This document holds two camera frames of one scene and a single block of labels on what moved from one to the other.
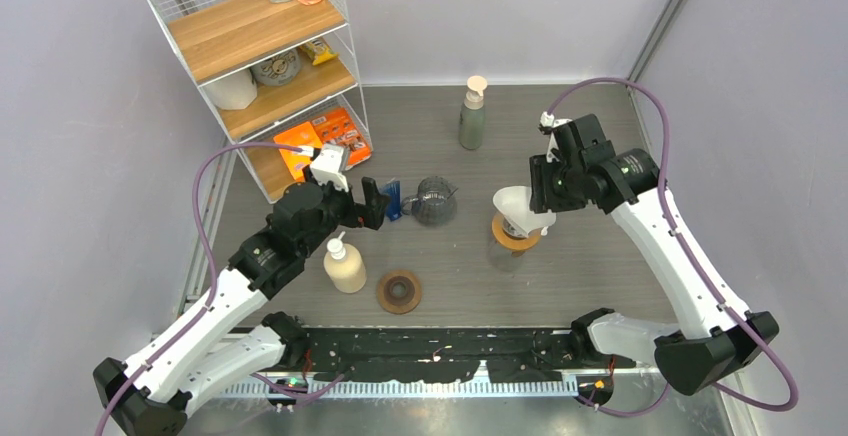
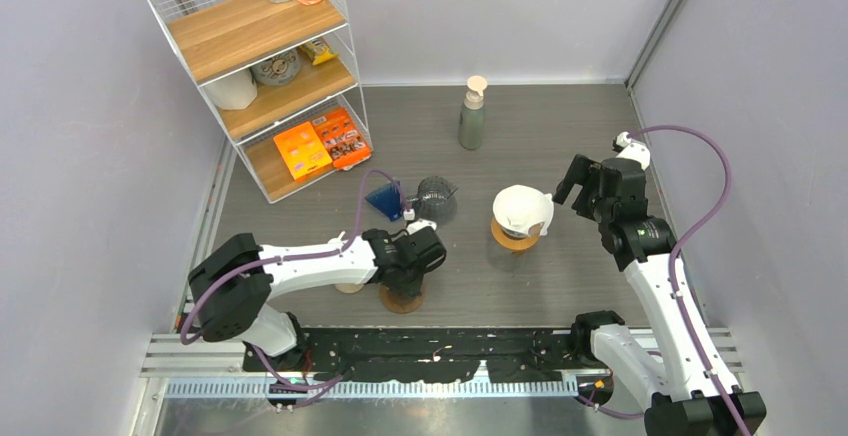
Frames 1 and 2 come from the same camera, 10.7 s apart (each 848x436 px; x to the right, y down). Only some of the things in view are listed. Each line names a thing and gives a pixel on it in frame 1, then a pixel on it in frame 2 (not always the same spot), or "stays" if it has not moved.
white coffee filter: (514, 203) stays
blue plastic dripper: (393, 204) stays
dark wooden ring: (398, 291) stays
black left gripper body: (339, 208) -> (411, 284)
